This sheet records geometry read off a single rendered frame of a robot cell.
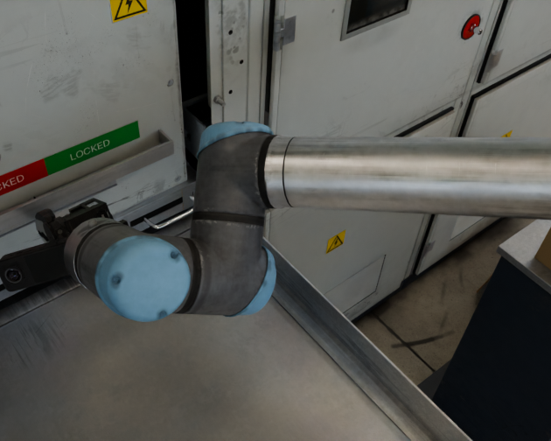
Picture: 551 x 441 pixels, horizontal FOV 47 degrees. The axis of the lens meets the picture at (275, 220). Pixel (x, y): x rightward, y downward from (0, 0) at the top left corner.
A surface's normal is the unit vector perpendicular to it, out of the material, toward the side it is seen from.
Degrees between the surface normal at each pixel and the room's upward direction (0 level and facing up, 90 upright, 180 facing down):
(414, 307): 0
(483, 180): 59
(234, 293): 68
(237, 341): 0
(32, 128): 90
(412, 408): 90
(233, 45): 90
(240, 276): 50
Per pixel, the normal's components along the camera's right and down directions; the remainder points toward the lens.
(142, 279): 0.49, 0.15
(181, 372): 0.05, -0.69
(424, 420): -0.78, 0.43
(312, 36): 0.63, 0.59
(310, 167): -0.37, -0.08
